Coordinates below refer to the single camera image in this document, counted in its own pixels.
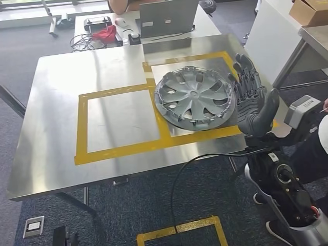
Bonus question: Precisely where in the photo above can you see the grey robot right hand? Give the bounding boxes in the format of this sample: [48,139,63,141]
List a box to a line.
[228,53,280,138]

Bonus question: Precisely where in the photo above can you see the silver plastic hubcap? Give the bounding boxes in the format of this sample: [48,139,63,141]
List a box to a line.
[154,66,236,132]

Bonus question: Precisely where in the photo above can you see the yellow tape workbench outline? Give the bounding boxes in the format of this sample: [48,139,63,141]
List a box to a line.
[74,51,278,167]

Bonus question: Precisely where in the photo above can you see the steel top workbench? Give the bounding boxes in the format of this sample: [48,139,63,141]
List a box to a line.
[6,33,293,216]

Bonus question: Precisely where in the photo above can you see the silver floor socket plate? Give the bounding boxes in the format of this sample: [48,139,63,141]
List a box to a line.
[23,215,45,239]

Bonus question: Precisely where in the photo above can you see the person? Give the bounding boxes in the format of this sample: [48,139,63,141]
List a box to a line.
[252,98,328,246]
[108,0,164,16]

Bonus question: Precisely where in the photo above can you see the grey side table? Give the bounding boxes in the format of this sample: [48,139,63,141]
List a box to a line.
[273,25,328,91]

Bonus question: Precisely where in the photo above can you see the white partition panel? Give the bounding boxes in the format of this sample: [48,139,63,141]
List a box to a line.
[244,0,303,86]

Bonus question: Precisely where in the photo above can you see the open silver floor socket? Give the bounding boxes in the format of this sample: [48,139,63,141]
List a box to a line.
[112,177,129,187]

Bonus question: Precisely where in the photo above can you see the brown cardboard box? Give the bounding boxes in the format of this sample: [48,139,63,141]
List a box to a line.
[289,0,328,27]

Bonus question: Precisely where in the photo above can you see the white office desk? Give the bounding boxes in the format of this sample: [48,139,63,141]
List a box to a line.
[74,0,222,47]

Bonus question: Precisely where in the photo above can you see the black round stool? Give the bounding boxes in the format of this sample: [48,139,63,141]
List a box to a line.
[199,0,217,14]

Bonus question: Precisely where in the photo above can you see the yellow tape square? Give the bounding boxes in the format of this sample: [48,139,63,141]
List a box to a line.
[136,215,228,246]

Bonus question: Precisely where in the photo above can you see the grey open laptop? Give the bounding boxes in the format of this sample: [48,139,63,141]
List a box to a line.
[139,0,200,38]

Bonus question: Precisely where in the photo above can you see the dark grey metal bar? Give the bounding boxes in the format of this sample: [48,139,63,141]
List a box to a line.
[0,85,26,118]

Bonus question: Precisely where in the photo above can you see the small black box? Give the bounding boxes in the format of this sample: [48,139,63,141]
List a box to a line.
[128,32,142,46]

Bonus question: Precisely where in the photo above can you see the white computer mouse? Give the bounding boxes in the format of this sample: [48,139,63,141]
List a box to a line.
[115,17,129,29]

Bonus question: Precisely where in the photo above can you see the red cloth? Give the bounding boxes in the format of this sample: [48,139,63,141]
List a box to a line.
[92,25,117,44]

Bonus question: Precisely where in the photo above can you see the black floor device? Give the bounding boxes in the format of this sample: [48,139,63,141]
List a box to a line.
[56,13,75,30]

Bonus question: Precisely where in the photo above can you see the white window ledge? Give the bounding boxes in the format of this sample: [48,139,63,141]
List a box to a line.
[0,0,111,30]

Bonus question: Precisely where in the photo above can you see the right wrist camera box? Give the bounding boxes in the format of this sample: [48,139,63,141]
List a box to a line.
[283,95,322,141]

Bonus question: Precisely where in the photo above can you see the tangled black cables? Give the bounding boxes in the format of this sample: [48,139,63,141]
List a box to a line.
[69,33,107,52]

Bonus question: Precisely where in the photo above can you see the silver metal bracket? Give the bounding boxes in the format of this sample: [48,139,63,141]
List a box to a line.
[42,0,61,36]

